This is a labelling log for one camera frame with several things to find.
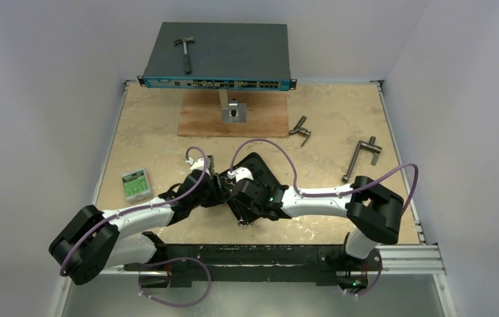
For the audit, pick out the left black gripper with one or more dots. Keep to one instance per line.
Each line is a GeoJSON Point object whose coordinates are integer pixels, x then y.
{"type": "Point", "coordinates": [217, 192]}

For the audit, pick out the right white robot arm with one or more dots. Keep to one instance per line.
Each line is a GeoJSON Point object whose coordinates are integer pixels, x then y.
{"type": "Point", "coordinates": [374, 210]}

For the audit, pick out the silver scissors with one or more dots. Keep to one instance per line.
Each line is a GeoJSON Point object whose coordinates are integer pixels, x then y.
{"type": "Point", "coordinates": [243, 223]}

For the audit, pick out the blue rack network switch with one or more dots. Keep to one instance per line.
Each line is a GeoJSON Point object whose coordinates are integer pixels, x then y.
{"type": "Point", "coordinates": [233, 56]}

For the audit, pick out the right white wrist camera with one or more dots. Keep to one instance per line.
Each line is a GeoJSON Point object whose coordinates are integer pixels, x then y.
{"type": "Point", "coordinates": [239, 174]}

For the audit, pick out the aluminium table frame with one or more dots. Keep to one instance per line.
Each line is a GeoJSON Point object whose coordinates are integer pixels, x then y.
{"type": "Point", "coordinates": [398, 259]}

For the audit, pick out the grey metal stand bracket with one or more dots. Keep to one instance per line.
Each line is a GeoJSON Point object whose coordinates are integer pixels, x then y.
{"type": "Point", "coordinates": [232, 111]}

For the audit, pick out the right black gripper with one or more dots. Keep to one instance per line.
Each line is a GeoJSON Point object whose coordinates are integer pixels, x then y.
{"type": "Point", "coordinates": [235, 203]}

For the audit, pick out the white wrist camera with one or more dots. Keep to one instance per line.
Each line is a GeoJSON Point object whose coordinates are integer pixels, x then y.
{"type": "Point", "coordinates": [239, 174]}
{"type": "Point", "coordinates": [200, 164]}

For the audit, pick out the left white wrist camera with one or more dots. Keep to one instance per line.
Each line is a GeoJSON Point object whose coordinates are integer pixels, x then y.
{"type": "Point", "coordinates": [200, 164]}

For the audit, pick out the green clear plastic box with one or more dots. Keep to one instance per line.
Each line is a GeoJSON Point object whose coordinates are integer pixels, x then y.
{"type": "Point", "coordinates": [136, 185]}

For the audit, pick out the black hair comb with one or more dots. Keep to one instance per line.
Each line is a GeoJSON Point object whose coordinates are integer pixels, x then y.
{"type": "Point", "coordinates": [210, 168]}

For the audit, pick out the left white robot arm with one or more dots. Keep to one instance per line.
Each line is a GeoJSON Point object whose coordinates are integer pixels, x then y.
{"type": "Point", "coordinates": [95, 239]}

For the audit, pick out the steel claw hammer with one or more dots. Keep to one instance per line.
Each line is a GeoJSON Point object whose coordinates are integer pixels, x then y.
{"type": "Point", "coordinates": [184, 42]}

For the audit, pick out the black zip tool case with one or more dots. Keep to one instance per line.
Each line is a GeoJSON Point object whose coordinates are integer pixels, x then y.
{"type": "Point", "coordinates": [261, 174]}

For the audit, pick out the brown wooden board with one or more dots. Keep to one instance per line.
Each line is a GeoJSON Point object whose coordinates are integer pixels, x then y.
{"type": "Point", "coordinates": [201, 114]}

